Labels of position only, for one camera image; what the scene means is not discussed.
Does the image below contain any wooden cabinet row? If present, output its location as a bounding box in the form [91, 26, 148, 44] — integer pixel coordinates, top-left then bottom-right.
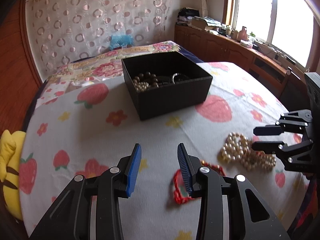
[174, 24, 308, 99]

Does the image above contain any yellow plush toy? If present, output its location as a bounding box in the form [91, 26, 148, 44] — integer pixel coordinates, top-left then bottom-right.
[1, 129, 26, 220]

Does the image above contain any black open jewelry box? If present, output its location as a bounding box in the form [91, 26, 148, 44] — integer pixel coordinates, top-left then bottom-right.
[121, 51, 213, 121]

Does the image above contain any red braided string bracelet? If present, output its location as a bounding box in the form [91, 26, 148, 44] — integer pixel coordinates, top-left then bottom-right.
[172, 160, 226, 205]

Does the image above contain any silver mesh bangle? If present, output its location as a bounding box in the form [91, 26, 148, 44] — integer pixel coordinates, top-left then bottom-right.
[171, 73, 188, 85]

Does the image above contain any small pearl bracelet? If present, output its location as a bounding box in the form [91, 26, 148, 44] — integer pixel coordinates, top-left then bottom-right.
[132, 76, 152, 92]

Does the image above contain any brown wooden bead bracelet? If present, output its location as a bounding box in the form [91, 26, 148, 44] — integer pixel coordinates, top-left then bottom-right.
[135, 71, 161, 88]

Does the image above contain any strawberry print bed sheet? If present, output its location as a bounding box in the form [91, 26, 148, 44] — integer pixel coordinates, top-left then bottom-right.
[20, 62, 309, 239]

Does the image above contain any pink ceramic vase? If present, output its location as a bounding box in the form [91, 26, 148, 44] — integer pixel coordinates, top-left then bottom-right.
[237, 26, 248, 42]

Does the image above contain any blue fluffy item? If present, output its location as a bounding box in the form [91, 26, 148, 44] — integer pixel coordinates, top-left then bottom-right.
[109, 35, 134, 50]

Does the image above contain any pile of books and papers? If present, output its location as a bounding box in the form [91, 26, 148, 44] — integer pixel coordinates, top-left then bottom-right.
[176, 7, 222, 32]

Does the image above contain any floral quilt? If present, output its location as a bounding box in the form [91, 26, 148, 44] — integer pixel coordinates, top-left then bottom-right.
[35, 40, 205, 106]

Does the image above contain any wooden headboard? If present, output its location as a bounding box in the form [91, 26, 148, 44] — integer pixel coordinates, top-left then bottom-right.
[1, 0, 42, 132]

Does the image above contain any pink circle lace curtain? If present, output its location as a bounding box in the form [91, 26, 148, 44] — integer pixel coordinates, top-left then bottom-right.
[25, 0, 171, 78]

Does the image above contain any white pearl necklace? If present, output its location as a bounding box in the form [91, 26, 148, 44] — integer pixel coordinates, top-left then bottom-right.
[220, 132, 277, 172]

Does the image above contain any window with wooden frame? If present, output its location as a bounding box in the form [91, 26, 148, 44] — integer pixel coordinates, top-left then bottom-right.
[222, 0, 319, 71]

